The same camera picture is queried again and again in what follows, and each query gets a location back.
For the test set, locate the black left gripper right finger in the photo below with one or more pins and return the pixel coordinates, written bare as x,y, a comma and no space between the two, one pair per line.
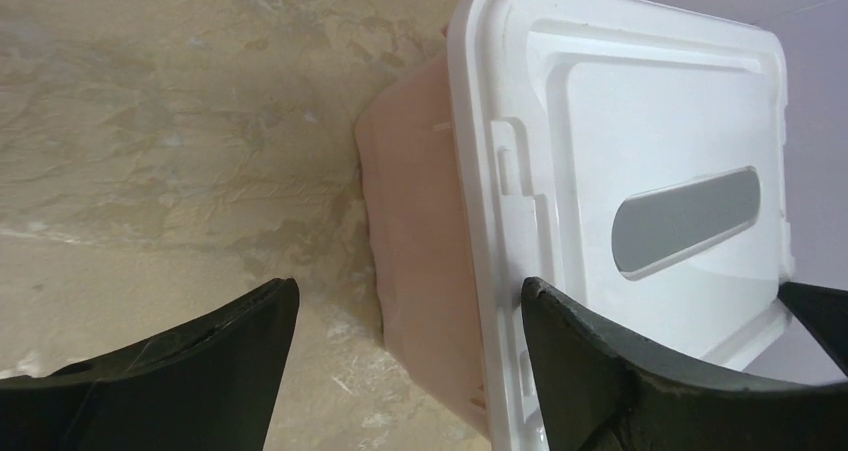
602,386

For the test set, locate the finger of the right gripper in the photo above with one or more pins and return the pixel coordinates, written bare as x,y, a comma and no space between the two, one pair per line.
823,313

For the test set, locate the pink plastic bin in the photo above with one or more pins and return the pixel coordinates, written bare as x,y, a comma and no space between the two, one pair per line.
420,241

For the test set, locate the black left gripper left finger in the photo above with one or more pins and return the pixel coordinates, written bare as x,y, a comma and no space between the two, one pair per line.
208,384

